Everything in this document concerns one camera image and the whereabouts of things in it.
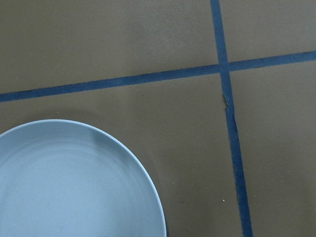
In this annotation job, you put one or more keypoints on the light blue plate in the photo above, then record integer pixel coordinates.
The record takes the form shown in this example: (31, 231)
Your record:
(62, 178)

